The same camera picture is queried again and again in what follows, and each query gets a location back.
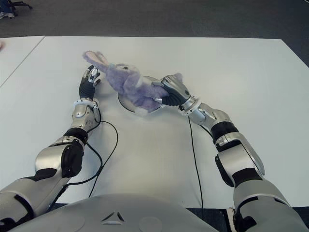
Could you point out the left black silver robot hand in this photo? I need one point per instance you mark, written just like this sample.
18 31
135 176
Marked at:
85 90

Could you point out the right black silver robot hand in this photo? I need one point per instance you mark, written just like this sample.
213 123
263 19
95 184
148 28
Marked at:
177 93

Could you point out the purple plush bunny doll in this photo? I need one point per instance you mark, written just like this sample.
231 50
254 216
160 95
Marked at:
130 84

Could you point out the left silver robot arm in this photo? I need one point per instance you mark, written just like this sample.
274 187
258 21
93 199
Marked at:
48 159

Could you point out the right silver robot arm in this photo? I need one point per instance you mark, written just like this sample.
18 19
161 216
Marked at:
236 159

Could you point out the white plate with black rim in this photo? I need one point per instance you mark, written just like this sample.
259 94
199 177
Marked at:
123 102

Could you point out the black office chair base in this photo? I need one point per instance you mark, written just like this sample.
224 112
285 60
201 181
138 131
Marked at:
21 3

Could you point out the white sneaker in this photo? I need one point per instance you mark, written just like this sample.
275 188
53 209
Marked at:
7 14

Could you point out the blue jeans leg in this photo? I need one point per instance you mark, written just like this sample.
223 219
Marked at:
4 5

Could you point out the silver robot torso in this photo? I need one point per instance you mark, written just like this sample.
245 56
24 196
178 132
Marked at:
144 212

